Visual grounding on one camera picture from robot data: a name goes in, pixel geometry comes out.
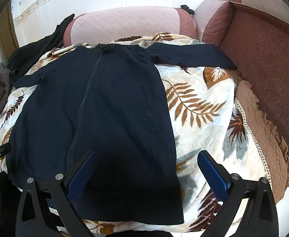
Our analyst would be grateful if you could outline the tan ruffled bed cover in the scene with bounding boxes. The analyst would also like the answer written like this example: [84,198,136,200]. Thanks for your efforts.
[236,80,289,202]

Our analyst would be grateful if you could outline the navy blue zip garment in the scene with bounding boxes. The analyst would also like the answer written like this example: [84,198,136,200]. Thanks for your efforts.
[6,43,236,225]

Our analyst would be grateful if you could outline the pink quilted pillow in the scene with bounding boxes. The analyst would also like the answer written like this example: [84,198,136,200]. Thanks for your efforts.
[193,0,235,47]
[63,7,196,46]

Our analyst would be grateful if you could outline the pink quilted pillow left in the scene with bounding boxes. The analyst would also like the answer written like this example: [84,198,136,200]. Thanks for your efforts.
[63,7,196,46]

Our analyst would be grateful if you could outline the pink quilted pillow right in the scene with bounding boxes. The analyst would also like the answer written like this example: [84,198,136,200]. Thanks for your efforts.
[193,0,235,47]

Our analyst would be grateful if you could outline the leaf print fleece blanket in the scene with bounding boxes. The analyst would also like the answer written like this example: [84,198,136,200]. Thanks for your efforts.
[0,33,276,236]

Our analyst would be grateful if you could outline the black garment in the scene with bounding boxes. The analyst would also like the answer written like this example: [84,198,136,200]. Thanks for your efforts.
[6,14,75,82]

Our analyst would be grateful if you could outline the small black clip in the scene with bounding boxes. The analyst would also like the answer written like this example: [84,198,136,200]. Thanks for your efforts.
[180,5,195,15]

